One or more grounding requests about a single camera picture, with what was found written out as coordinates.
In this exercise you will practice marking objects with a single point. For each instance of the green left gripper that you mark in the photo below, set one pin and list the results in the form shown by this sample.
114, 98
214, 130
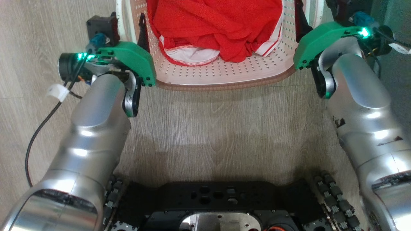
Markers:
135, 59

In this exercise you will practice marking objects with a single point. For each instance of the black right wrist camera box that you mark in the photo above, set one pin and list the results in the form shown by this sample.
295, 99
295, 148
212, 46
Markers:
340, 9

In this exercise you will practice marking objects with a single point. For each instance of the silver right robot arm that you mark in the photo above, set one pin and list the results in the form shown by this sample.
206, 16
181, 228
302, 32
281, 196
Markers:
369, 115

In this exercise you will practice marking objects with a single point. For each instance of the red garment with white trim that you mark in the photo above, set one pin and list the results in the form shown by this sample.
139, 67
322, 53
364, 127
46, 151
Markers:
218, 25

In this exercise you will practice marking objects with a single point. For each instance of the white perforated laundry basket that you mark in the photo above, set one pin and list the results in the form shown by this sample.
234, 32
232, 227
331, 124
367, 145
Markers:
224, 72

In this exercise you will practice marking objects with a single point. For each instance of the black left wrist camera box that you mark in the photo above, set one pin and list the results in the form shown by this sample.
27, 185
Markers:
103, 27

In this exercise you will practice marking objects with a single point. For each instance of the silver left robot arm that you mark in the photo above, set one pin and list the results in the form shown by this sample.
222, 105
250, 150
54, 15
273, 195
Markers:
93, 134

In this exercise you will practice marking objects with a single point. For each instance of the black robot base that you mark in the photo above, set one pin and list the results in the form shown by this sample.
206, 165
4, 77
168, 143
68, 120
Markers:
218, 205

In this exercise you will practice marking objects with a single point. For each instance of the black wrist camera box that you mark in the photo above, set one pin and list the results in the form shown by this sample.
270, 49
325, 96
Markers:
340, 9
103, 27

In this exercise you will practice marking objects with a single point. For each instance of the black roller wheel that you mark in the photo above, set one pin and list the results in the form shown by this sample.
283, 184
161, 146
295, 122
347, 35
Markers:
114, 202
337, 202

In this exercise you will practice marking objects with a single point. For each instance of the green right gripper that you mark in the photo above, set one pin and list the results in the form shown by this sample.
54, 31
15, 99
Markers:
321, 41

